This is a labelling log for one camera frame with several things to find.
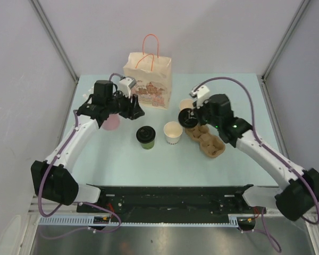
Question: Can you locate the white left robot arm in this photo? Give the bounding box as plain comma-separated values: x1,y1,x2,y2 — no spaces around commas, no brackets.
31,76,145,213

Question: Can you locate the green paper cup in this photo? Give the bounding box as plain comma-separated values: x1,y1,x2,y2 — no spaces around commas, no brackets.
140,140,155,150

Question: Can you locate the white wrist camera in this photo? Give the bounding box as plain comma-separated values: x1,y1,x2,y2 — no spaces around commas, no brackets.
189,84,210,108
117,76,137,98

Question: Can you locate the white paper cup stack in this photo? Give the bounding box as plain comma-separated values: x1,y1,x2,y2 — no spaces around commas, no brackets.
179,99,194,111

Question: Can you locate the printed paper takeout bag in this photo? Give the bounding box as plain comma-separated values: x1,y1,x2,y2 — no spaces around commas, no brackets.
123,33,172,110

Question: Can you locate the black cup lid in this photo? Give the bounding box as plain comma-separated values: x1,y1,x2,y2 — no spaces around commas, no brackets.
136,126,156,144
178,108,198,129

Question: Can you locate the pink straw holder cup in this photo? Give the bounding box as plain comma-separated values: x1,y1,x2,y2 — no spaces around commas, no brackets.
102,114,120,131

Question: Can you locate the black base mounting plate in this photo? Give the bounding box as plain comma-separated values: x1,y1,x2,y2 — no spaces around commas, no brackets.
77,184,268,223

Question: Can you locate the white slotted cable duct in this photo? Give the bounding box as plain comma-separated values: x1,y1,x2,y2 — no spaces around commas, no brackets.
38,215,239,228

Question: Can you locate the brown pulp cup carrier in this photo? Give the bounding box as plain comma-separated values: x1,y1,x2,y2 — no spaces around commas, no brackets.
184,125,225,158

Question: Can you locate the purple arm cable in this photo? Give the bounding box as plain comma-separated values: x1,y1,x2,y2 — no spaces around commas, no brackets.
38,73,123,240
191,76,319,252

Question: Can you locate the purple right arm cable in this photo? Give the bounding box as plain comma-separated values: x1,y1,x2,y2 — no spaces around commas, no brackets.
191,76,319,252

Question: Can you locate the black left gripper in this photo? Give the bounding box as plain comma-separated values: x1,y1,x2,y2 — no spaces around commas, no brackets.
106,89,145,121

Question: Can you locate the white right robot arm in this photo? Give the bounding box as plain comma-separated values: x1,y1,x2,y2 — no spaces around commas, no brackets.
190,89,319,224

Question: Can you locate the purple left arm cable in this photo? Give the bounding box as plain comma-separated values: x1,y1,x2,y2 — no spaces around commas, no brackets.
38,73,123,240

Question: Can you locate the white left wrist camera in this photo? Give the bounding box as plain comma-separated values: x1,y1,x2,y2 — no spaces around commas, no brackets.
117,76,137,98

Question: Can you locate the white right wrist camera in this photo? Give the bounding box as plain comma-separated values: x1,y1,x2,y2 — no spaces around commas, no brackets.
189,84,210,108

